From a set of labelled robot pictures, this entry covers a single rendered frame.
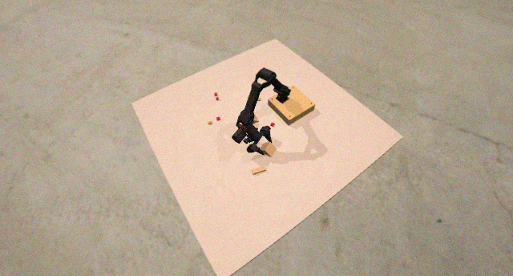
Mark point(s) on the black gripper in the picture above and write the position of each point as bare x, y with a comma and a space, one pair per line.
256, 136

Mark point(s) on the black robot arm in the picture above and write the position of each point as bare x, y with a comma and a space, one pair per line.
246, 117

